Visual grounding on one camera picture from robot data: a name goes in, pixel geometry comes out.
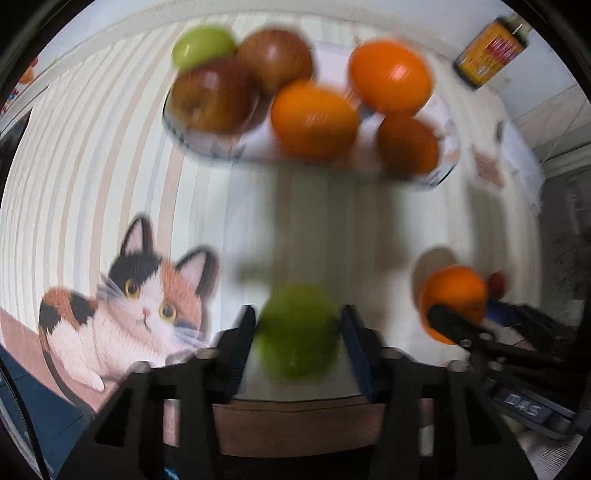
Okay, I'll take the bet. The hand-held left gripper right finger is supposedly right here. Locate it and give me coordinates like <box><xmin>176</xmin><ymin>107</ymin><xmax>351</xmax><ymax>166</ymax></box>
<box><xmin>340</xmin><ymin>303</ymin><xmax>542</xmax><ymax>480</ymax></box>

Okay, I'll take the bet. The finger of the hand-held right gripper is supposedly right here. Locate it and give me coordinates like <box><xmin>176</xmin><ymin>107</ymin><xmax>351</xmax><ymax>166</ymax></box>
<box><xmin>427</xmin><ymin>303</ymin><xmax>497</xmax><ymax>354</ymax></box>
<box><xmin>484</xmin><ymin>298</ymin><xmax>566</xmax><ymax>354</ymax></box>

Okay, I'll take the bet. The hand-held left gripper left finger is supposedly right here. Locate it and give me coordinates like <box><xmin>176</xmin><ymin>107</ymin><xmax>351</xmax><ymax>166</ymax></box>
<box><xmin>54</xmin><ymin>304</ymin><xmax>257</xmax><ymax>480</ymax></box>

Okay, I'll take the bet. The small orange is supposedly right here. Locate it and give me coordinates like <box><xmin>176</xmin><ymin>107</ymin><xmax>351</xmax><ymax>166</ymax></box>
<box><xmin>270</xmin><ymin>79</ymin><xmax>360</xmax><ymax>160</ymax></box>
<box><xmin>417</xmin><ymin>265</ymin><xmax>489</xmax><ymax>345</ymax></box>

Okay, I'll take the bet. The green apple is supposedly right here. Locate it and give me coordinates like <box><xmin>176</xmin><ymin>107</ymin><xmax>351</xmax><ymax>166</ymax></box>
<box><xmin>171</xmin><ymin>26</ymin><xmax>238</xmax><ymax>71</ymax></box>
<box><xmin>253</xmin><ymin>283</ymin><xmax>343</xmax><ymax>382</ymax></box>

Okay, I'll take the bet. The dark brownish orange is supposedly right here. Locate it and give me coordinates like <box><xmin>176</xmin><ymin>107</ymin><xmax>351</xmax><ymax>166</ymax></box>
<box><xmin>376</xmin><ymin>113</ymin><xmax>441</xmax><ymax>179</ymax></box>

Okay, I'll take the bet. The oval patterned ceramic plate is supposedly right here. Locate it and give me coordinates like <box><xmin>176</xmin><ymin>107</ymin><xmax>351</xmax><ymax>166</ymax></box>
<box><xmin>161</xmin><ymin>41</ymin><xmax>463</xmax><ymax>191</ymax></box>

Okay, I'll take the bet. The large orange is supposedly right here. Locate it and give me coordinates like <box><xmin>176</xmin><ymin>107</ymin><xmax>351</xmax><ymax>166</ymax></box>
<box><xmin>348</xmin><ymin>40</ymin><xmax>434</xmax><ymax>114</ymax></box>

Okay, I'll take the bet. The red apple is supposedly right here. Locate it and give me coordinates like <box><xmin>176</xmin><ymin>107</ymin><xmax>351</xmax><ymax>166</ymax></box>
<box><xmin>169</xmin><ymin>61</ymin><xmax>262</xmax><ymax>135</ymax></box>
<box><xmin>237</xmin><ymin>28</ymin><xmax>315</xmax><ymax>94</ymax></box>

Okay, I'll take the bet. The frosted glass sliding door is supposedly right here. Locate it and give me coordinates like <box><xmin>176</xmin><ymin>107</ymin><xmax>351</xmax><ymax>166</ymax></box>
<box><xmin>538</xmin><ymin>154</ymin><xmax>591</xmax><ymax>324</ymax></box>

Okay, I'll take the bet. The small brown square coaster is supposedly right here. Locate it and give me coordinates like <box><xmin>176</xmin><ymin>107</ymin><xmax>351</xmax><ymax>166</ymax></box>
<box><xmin>470</xmin><ymin>145</ymin><xmax>507</xmax><ymax>186</ymax></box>

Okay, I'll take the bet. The white crumpled cloth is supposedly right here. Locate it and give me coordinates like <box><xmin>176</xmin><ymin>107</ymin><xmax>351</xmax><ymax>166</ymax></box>
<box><xmin>496</xmin><ymin>119</ymin><xmax>546</xmax><ymax>209</ymax></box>

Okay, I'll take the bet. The blue kitchen cabinet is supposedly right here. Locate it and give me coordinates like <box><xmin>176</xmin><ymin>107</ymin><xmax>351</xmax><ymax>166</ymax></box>
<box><xmin>0</xmin><ymin>344</ymin><xmax>95</xmax><ymax>467</ymax></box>

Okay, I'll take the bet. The striped cat print tablecloth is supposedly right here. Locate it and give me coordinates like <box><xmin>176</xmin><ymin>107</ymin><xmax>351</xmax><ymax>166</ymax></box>
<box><xmin>0</xmin><ymin>7</ymin><xmax>546</xmax><ymax>455</ymax></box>

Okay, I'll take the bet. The dark sauce bottle yellow label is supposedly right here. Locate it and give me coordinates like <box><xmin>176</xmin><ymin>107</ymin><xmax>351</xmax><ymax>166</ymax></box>
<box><xmin>453</xmin><ymin>13</ymin><xmax>530</xmax><ymax>91</ymax></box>

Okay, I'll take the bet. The colourful wall sticker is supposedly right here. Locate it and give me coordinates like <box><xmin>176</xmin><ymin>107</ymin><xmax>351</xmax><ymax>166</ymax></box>
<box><xmin>2</xmin><ymin>54</ymin><xmax>40</xmax><ymax>112</ymax></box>

